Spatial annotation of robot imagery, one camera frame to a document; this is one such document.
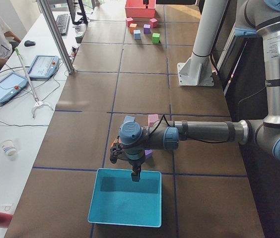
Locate purple foam block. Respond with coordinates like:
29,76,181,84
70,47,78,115
143,24,151,34
144,150,153,159

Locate green foam block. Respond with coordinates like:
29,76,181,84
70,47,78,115
151,33,160,44

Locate cyan plastic bin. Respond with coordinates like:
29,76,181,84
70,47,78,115
88,168,162,228

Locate aluminium frame post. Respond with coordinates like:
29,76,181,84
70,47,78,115
37,0,74,74

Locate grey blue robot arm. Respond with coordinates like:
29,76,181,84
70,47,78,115
110,0,280,182

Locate near teach pendant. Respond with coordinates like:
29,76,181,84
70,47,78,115
0,72,28,104

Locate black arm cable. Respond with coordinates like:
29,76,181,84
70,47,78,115
148,114,230,144

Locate black keyboard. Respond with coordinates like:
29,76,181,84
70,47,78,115
56,13,70,36

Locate far pink foam block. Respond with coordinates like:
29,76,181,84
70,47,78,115
126,17,134,27

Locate pink foam block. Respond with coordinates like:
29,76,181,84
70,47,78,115
147,114,159,127
126,17,134,27

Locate teach pendant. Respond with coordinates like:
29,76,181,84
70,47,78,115
28,55,60,81
0,72,28,104

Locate black monitor stand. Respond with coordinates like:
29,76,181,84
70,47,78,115
67,0,88,25

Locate light blue foam block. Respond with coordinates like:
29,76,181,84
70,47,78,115
133,30,141,40
123,116,136,123

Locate paper cup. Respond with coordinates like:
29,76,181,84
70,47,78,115
0,140,16,156

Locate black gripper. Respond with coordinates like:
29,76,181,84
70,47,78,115
110,136,141,182

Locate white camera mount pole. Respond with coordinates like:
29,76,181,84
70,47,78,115
177,0,228,86

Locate red plastic bin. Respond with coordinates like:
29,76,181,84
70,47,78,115
125,0,156,18

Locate white reacher grabber tool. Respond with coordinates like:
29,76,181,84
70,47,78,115
15,48,54,118

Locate far teach pendant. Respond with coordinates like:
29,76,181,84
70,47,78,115
28,55,60,81

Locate black computer mouse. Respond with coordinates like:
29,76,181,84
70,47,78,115
24,40,36,47

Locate far purple foam block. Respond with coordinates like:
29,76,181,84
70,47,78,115
143,24,151,34

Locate far orange foam block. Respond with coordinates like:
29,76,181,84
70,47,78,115
129,23,138,34

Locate far crimson foam block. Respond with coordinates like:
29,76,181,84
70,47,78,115
149,18,158,28

